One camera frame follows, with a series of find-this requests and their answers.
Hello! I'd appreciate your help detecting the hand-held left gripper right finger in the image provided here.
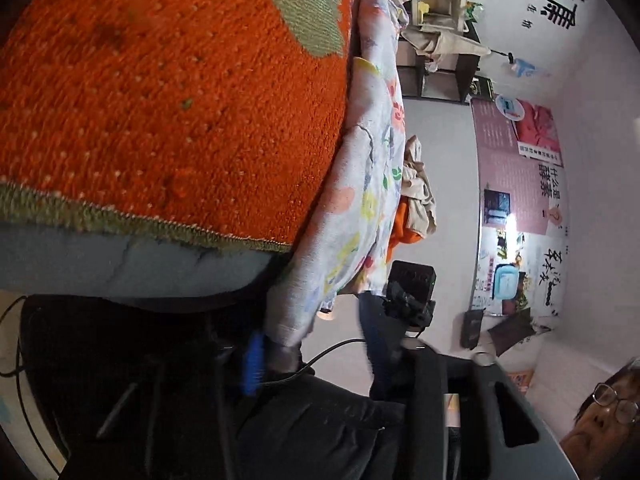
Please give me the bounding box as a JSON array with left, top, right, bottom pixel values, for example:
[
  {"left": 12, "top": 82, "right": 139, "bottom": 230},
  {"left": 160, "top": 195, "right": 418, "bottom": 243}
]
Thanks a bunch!
[{"left": 357, "top": 292, "right": 581, "bottom": 480}]

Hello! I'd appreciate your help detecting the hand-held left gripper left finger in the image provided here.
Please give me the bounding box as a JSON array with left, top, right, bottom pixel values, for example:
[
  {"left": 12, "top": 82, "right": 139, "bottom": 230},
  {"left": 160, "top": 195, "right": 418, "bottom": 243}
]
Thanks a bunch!
[{"left": 214, "top": 331, "right": 269, "bottom": 402}]

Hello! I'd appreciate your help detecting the floral white garment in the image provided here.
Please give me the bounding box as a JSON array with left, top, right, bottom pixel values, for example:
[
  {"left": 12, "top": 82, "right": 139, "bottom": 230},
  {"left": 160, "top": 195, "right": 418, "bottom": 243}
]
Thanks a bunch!
[{"left": 264, "top": 0, "right": 417, "bottom": 348}]

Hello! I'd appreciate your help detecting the beige clothes pile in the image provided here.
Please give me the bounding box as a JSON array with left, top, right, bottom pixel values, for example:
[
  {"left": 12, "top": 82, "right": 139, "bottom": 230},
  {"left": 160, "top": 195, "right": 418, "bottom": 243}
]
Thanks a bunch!
[{"left": 400, "top": 135, "right": 439, "bottom": 241}]

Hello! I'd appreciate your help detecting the black pouch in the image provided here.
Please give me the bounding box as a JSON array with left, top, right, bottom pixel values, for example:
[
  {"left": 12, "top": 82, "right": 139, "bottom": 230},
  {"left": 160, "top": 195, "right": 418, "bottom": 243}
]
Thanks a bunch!
[{"left": 459, "top": 309, "right": 485, "bottom": 351}]

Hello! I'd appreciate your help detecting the dark brown cushion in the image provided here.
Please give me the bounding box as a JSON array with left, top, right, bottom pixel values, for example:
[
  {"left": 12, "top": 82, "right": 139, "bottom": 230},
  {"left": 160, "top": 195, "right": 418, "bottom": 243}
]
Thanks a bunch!
[{"left": 487, "top": 308, "right": 537, "bottom": 357}]

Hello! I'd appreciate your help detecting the grey blue mattress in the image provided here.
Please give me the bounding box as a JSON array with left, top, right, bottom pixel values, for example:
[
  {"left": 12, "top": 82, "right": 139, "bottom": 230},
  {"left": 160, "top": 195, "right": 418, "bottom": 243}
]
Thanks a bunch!
[{"left": 0, "top": 220, "right": 273, "bottom": 302}]

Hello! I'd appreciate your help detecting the orange cloth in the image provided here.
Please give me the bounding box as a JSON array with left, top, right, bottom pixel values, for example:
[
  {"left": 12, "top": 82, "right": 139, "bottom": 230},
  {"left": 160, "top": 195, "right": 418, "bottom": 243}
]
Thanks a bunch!
[{"left": 386, "top": 199, "right": 422, "bottom": 263}]

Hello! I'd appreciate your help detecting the person's head with glasses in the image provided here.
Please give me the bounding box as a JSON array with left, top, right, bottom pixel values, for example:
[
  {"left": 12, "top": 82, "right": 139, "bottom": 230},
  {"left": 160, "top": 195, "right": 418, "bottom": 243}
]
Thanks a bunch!
[{"left": 559, "top": 358, "right": 640, "bottom": 480}]

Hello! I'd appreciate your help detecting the orange knitted blanket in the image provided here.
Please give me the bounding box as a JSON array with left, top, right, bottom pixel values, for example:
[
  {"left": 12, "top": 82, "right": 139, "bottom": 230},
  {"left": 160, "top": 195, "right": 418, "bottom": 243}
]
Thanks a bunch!
[{"left": 0, "top": 0, "right": 373, "bottom": 254}]

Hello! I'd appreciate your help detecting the black shelf unit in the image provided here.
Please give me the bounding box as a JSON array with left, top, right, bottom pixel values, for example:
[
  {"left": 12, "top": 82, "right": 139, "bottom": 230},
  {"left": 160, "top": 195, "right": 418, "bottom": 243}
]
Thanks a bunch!
[{"left": 399, "top": 0, "right": 482, "bottom": 106}]

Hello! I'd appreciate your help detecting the beige cloth bag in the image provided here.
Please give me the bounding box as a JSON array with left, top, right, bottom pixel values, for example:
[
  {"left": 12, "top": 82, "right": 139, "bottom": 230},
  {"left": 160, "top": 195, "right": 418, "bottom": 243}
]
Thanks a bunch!
[{"left": 400, "top": 26, "right": 492, "bottom": 72}]

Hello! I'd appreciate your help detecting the black camera on mount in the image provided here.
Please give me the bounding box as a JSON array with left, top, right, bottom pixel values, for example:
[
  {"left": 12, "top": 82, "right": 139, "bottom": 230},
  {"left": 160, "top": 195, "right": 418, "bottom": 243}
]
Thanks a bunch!
[{"left": 382, "top": 260, "right": 437, "bottom": 337}]

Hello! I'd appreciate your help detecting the pink wall poster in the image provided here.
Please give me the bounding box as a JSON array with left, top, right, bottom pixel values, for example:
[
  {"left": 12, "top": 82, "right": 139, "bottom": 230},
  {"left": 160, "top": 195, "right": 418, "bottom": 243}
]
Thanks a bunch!
[{"left": 471, "top": 94, "right": 568, "bottom": 317}]

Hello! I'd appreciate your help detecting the thin black cable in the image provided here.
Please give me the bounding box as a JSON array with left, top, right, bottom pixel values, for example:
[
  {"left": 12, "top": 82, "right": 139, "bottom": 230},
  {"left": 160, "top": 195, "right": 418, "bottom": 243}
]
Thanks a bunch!
[{"left": 0, "top": 294, "right": 66, "bottom": 466}]

